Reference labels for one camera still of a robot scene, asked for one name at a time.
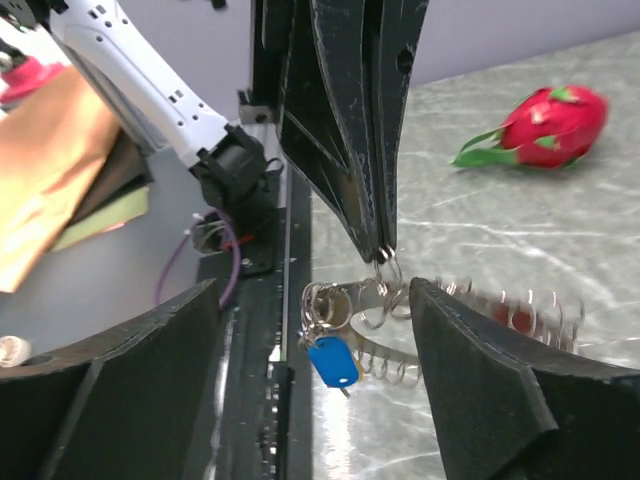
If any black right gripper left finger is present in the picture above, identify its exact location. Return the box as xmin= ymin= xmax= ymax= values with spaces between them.
xmin=1 ymin=282 xmax=220 ymax=479

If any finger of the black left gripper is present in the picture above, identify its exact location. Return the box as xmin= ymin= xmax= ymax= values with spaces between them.
xmin=279 ymin=1 xmax=379 ymax=263
xmin=369 ymin=1 xmax=429 ymax=255

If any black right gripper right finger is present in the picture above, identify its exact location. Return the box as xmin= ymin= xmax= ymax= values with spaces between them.
xmin=408 ymin=277 xmax=640 ymax=480

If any round metal key organizer disc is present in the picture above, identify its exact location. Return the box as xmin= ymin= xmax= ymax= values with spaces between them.
xmin=299 ymin=250 xmax=588 ymax=397

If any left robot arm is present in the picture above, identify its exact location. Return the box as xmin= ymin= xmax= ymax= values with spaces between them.
xmin=1 ymin=1 xmax=428 ymax=264

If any red key tag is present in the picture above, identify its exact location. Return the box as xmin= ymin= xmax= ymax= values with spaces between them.
xmin=493 ymin=304 xmax=536 ymax=335

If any red dragon fruit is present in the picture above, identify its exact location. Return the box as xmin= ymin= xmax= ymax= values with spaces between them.
xmin=451 ymin=85 xmax=609 ymax=170

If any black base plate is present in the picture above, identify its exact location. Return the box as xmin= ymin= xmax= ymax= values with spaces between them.
xmin=203 ymin=171 xmax=312 ymax=479

